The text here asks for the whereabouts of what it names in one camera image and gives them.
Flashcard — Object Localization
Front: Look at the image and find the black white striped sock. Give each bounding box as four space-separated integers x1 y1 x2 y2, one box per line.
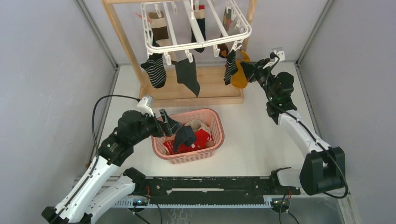
140 53 167 89

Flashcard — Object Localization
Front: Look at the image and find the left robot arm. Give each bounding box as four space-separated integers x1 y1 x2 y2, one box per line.
42 96 183 224

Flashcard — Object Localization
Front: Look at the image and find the plain red sock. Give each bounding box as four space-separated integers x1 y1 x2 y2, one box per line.
177 143 203 154

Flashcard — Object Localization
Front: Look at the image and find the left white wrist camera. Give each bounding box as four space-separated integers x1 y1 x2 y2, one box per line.
137 95 155 117

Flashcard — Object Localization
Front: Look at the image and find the wooden hanger stand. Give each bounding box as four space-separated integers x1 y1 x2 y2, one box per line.
102 0 256 107

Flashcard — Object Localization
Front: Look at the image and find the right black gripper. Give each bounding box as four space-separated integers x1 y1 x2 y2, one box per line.
240 58 277 101

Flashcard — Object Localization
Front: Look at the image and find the red snowflake sock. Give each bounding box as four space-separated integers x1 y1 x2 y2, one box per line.
163 140 175 155

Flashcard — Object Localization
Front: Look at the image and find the argyle red yellow sock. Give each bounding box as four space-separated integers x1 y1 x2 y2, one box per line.
217 7 236 59

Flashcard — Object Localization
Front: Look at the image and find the dark blue sock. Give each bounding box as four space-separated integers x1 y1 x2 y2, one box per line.
174 126 196 154

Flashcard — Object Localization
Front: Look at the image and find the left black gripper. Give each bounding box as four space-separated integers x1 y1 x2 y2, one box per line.
130 109 182 145

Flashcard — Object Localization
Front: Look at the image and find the pink plastic basket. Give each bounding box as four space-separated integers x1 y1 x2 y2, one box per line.
151 108 225 164

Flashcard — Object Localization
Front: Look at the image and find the brown beige block sock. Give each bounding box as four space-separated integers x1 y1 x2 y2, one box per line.
148 11 172 47

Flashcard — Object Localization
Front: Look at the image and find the black striped narrow sock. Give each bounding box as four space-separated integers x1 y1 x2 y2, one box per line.
224 50 238 85

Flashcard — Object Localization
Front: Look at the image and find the yellow brown striped sock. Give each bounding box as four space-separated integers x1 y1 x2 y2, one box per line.
231 49 251 89

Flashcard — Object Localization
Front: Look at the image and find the white plastic sock hanger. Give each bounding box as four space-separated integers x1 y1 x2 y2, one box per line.
140 0 252 65

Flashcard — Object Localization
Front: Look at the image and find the red white striped sock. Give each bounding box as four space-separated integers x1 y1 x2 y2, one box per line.
193 129 214 150

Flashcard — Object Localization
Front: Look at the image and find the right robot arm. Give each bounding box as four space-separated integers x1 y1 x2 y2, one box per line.
241 58 349 199

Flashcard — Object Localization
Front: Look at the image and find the black mounting rail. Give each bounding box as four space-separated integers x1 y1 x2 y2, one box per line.
132 176 288 205

